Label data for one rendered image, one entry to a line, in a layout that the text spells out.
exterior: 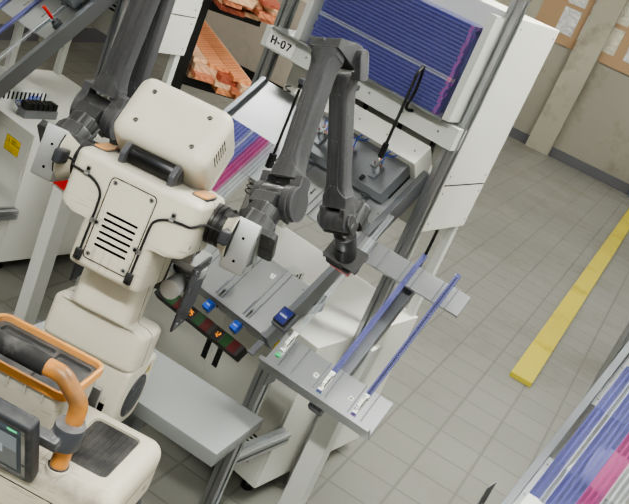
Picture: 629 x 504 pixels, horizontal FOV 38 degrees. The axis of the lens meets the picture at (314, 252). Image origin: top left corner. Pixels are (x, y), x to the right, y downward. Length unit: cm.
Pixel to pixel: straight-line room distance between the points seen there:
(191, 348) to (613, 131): 881
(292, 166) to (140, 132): 33
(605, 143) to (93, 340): 985
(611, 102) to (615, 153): 60
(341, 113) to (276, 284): 69
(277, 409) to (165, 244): 127
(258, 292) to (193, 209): 89
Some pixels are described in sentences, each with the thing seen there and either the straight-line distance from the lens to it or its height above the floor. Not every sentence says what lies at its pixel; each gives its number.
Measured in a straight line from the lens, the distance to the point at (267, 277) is 263.
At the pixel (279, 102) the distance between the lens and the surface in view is 304.
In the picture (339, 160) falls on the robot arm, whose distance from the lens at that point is 212.
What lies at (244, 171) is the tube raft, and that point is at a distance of 286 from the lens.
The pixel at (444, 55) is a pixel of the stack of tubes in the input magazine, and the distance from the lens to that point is 270.
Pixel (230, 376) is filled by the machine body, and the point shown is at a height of 34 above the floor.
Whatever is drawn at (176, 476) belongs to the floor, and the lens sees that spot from 311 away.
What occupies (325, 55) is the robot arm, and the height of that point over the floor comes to 153.
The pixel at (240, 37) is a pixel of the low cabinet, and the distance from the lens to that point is 867.
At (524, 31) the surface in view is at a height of 169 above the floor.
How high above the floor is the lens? 185
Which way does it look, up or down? 21 degrees down
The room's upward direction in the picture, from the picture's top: 23 degrees clockwise
